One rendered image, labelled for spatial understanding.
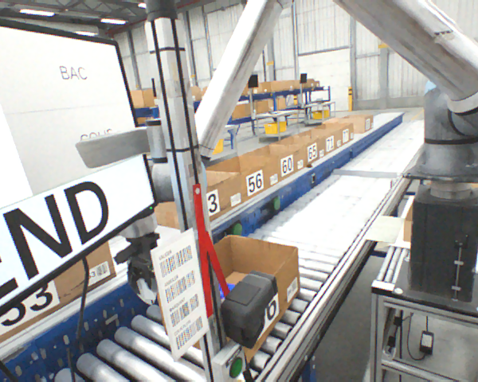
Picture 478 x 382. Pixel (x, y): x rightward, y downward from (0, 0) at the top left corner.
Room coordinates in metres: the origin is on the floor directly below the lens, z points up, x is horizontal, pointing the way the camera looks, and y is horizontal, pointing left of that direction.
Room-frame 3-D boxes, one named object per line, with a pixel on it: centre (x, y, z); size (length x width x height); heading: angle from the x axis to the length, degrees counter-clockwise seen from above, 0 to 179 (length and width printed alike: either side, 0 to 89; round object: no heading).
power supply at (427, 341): (1.41, -0.94, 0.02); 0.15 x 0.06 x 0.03; 144
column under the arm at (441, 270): (0.92, -0.65, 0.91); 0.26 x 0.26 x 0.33; 54
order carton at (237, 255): (0.91, 0.05, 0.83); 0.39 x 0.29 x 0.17; 145
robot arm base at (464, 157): (0.92, -0.65, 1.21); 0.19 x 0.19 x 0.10
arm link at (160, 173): (0.74, 0.14, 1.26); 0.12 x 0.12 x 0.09; 1
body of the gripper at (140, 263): (0.72, 0.25, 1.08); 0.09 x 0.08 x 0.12; 54
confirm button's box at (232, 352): (0.49, 0.05, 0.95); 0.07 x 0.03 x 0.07; 143
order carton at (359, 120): (3.72, -1.44, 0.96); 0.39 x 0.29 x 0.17; 143
